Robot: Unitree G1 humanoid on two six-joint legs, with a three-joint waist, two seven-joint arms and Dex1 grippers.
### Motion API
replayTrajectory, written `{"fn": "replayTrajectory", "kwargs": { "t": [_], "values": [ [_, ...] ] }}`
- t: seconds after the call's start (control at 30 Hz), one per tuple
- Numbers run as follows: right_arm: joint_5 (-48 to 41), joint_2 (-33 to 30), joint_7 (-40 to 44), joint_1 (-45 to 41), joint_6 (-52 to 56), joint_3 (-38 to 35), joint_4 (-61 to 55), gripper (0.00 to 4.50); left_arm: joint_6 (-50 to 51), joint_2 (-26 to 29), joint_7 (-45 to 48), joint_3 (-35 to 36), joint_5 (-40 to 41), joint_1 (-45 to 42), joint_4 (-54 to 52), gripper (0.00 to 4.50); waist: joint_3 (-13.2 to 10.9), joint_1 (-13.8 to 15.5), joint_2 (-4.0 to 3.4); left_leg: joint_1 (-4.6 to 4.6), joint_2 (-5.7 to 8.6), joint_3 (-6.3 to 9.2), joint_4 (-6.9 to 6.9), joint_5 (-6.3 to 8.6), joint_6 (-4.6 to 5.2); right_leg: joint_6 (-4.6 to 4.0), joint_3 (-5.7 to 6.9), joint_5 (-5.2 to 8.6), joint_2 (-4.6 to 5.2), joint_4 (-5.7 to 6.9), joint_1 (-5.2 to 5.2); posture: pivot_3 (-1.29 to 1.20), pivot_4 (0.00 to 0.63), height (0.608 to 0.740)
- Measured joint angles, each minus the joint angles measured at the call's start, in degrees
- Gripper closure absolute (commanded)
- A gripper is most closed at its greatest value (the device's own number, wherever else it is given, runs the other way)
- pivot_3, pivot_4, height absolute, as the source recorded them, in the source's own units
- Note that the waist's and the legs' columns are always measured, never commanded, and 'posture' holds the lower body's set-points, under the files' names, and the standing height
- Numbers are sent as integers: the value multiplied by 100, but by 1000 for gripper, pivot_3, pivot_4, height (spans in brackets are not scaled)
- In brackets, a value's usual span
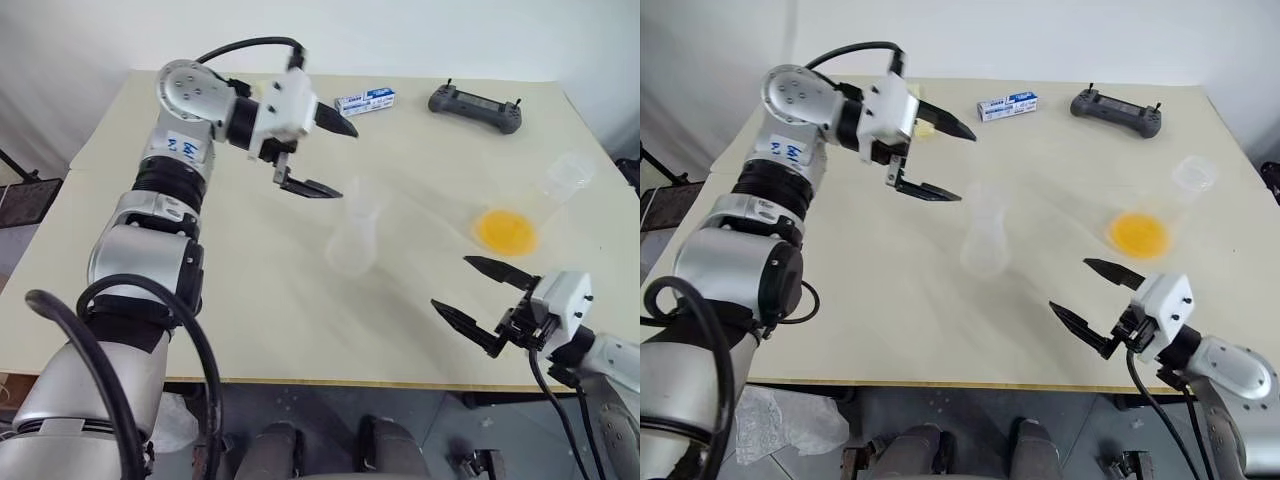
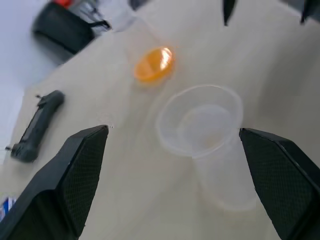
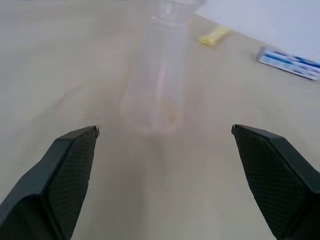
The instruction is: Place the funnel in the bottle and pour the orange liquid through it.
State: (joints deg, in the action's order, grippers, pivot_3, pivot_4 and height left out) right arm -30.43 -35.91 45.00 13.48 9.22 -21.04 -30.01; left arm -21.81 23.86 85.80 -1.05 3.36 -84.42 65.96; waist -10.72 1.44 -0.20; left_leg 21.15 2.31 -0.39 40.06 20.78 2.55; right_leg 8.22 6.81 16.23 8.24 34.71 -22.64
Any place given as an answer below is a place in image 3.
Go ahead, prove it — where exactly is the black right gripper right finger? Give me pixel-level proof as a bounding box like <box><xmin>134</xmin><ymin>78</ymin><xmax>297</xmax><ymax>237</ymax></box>
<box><xmin>231</xmin><ymin>124</ymin><xmax>320</xmax><ymax>240</ymax></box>

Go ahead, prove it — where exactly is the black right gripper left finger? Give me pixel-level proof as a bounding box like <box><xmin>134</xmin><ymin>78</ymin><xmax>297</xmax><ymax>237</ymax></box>
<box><xmin>0</xmin><ymin>125</ymin><xmax>100</xmax><ymax>240</ymax></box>

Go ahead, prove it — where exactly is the clear plastic bottle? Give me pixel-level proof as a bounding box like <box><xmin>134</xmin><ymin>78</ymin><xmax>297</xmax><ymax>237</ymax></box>
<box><xmin>119</xmin><ymin>0</ymin><xmax>207</xmax><ymax>134</ymax></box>

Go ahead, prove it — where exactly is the blue and white box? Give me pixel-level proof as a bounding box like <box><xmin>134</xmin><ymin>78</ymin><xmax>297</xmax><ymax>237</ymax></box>
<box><xmin>255</xmin><ymin>46</ymin><xmax>320</xmax><ymax>81</ymax></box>

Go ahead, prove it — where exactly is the yellow packet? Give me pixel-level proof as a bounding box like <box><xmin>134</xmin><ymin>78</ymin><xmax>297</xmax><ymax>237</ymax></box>
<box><xmin>198</xmin><ymin>25</ymin><xmax>233</xmax><ymax>47</ymax></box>

